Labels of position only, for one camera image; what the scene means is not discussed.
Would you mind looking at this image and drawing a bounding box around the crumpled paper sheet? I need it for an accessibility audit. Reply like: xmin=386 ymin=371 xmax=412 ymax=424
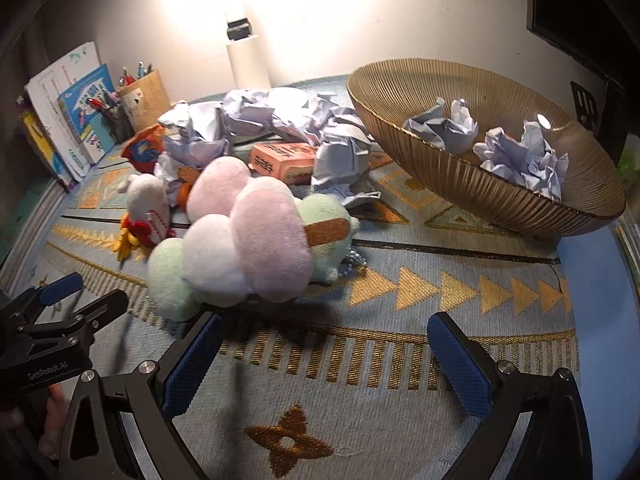
xmin=157 ymin=101 xmax=232 ymax=183
xmin=310 ymin=110 xmax=382 ymax=207
xmin=220 ymin=87 xmax=343 ymax=142

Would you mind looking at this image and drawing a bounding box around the bunch of pens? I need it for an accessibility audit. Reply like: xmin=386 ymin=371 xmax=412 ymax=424
xmin=117 ymin=60 xmax=154 ymax=89

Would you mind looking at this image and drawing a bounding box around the small black device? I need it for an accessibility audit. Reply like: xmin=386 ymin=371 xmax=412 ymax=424
xmin=226 ymin=18 xmax=252 ymax=42

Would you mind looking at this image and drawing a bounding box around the plush dango skewer toy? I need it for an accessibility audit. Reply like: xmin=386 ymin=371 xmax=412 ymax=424
xmin=177 ymin=156 xmax=362 ymax=283
xmin=147 ymin=191 xmax=354 ymax=322

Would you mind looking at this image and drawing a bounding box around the black bracket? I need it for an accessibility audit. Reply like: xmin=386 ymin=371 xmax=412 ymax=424
xmin=570 ymin=79 xmax=628 ymax=152

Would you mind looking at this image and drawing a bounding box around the dark mesh pen holder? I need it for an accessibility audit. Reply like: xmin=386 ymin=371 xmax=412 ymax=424
xmin=100 ymin=102 xmax=134 ymax=144

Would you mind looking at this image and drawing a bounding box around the blue picture book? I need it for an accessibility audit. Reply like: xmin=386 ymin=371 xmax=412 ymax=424
xmin=57 ymin=64 xmax=117 ymax=167

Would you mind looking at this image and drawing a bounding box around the gold ribbed bowl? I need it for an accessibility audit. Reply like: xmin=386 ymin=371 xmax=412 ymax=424
xmin=346 ymin=58 xmax=627 ymax=239

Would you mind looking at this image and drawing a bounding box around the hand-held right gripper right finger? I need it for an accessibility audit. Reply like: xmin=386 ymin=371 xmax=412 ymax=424
xmin=426 ymin=311 xmax=593 ymax=480

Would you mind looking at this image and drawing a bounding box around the large crumpled paper ball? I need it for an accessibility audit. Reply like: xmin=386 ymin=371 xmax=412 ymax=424
xmin=472 ymin=120 xmax=571 ymax=204

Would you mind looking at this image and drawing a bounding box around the pink cardboard box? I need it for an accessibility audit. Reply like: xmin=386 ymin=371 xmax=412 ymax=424
xmin=248 ymin=141 xmax=318 ymax=185

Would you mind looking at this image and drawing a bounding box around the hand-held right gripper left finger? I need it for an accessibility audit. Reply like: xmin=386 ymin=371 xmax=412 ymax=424
xmin=59 ymin=311 xmax=224 ymax=480

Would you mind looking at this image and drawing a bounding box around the white cylinder stand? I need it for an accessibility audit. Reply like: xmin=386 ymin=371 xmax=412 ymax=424
xmin=225 ymin=34 xmax=272 ymax=90

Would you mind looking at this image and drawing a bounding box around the white booklet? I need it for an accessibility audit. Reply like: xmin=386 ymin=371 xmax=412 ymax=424
xmin=25 ymin=40 xmax=102 ymax=183

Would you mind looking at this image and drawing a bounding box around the blue bead keychain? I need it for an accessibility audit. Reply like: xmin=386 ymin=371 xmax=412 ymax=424
xmin=339 ymin=249 xmax=369 ymax=279

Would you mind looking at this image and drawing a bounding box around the black monitor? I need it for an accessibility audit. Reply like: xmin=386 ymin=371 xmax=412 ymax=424
xmin=525 ymin=0 xmax=640 ymax=81

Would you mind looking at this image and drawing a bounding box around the yellow book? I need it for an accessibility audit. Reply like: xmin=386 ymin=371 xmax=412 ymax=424
xmin=19 ymin=109 xmax=68 ymax=187

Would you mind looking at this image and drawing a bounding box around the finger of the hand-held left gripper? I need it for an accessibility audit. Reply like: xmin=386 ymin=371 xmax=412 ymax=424
xmin=0 ymin=272 xmax=85 ymax=328
xmin=55 ymin=288 xmax=130 ymax=341

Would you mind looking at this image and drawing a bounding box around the person's left hand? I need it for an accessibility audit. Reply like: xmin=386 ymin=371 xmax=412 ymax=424
xmin=37 ymin=382 xmax=71 ymax=459

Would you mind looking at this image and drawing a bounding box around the cork pen holder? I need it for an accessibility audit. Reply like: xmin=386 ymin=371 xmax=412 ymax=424
xmin=117 ymin=70 xmax=172 ymax=134

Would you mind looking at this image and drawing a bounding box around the white plush toy red bow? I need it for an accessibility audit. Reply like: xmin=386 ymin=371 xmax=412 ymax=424
xmin=116 ymin=174 xmax=177 ymax=262

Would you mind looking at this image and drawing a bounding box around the patterned woven tablecloth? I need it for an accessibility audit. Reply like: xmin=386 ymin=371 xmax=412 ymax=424
xmin=0 ymin=75 xmax=582 ymax=480

